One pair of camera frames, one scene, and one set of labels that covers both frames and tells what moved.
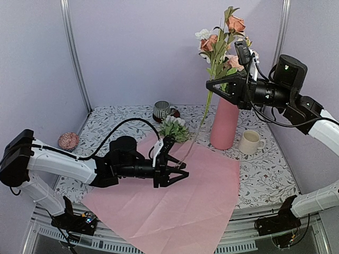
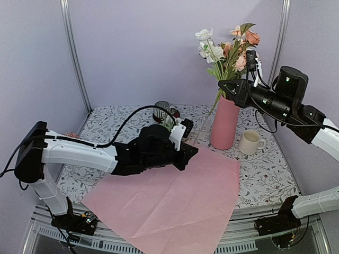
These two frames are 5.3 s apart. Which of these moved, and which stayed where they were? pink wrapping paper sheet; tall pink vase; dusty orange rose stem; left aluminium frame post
Moved: dusty orange rose stem
Stayed: left aluminium frame post; tall pink vase; pink wrapping paper sheet
